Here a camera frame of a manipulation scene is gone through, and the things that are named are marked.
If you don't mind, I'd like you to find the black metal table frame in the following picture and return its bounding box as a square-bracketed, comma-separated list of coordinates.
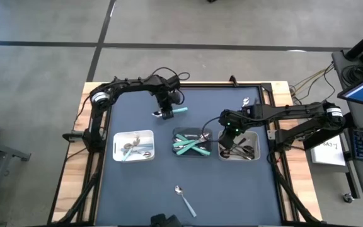
[47, 75, 323, 227]

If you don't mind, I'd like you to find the person's head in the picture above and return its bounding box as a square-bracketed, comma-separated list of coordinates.
[150, 213, 183, 227]

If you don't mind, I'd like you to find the tan floor cable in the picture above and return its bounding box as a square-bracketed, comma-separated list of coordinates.
[290, 62, 335, 95]

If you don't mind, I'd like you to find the black floor cable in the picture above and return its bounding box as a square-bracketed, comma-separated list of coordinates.
[291, 64, 337, 110]

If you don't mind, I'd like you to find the blue table mat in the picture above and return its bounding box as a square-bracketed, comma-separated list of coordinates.
[95, 86, 283, 225]

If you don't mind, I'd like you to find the white paper sheet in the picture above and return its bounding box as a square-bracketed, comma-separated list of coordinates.
[310, 134, 347, 167]

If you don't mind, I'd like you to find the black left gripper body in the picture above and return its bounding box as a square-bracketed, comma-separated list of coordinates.
[154, 90, 185, 120]

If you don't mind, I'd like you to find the coiled black cable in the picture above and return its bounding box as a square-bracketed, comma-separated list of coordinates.
[340, 64, 363, 83]

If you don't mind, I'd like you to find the dark translucent plastic bin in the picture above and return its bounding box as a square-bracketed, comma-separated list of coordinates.
[172, 127, 214, 158]

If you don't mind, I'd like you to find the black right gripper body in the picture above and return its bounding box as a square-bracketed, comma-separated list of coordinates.
[219, 129, 244, 151]

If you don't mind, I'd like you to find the white plastic bin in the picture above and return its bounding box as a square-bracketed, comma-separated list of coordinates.
[217, 130, 261, 161]
[112, 129, 155, 163]

